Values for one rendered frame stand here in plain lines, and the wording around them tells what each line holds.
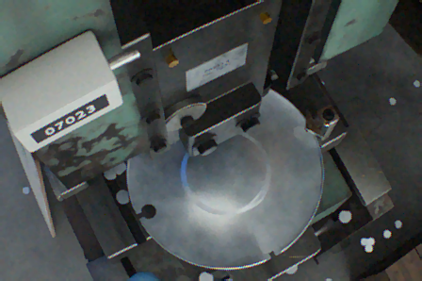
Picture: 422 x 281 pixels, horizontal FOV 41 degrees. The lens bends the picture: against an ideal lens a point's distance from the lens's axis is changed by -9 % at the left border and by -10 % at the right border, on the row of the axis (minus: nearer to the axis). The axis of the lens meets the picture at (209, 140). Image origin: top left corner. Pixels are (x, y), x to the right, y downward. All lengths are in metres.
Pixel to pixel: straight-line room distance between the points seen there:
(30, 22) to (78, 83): 0.05
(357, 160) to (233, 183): 0.28
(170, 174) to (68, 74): 0.56
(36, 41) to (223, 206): 0.58
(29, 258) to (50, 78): 1.40
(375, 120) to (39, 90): 1.54
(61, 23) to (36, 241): 1.42
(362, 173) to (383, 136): 0.74
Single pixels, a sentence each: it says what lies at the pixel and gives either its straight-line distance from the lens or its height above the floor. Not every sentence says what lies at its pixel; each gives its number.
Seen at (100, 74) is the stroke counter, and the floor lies 1.34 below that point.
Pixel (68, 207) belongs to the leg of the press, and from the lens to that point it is 1.08.
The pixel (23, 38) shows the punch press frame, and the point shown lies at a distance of 0.34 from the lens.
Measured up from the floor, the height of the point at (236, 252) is 0.78.
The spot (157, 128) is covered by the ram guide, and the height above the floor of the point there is 1.07.
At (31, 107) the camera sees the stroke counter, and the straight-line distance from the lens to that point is 0.35.
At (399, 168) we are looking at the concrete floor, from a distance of 1.80.
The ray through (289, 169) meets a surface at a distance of 0.91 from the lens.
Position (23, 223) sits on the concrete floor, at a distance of 1.75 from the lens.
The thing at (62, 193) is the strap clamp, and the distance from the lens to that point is 0.96.
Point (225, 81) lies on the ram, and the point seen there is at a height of 1.01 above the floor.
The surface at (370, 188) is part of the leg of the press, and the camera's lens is 1.07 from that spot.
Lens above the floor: 1.65
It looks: 72 degrees down
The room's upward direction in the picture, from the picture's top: 1 degrees clockwise
